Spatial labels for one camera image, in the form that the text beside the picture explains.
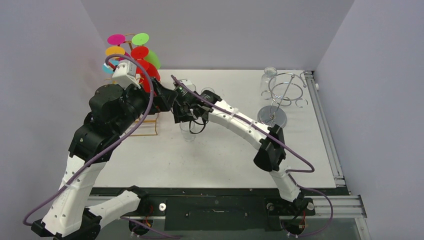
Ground gold wire glass rack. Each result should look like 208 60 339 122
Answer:
109 33 159 137

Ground cyan plastic wine glass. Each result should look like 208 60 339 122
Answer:
102 59 119 75

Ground red lower plastic wine glass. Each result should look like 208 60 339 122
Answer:
136 58 161 93

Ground clear glass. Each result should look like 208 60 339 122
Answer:
201 87 215 95
259 66 278 92
179 121 196 142

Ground chrome round glass rack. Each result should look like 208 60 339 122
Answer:
257 72 308 128

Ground red plastic wine glass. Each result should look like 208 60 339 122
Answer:
136 58 161 93
130 46 161 71

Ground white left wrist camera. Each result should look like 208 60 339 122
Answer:
111 60 141 89

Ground orange plastic wine glass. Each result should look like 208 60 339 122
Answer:
105 45 126 56

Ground aluminium rail right side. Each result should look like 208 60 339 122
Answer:
303 70 346 187

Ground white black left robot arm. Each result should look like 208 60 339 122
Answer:
31 80 178 240

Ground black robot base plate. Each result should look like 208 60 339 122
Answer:
82 187 365 233

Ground green plastic wine glass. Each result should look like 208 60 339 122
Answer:
130 32 162 70

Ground red upper plastic wine glass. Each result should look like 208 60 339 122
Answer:
130 46 161 71

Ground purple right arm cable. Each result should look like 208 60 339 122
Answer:
170 74 334 239

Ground magenta plastic wine glass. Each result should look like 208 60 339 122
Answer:
106 34 126 46

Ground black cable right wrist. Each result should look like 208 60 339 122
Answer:
183 105 210 135

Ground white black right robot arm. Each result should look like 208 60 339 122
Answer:
172 86 308 216

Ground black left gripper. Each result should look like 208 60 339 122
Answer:
112 76 177 136

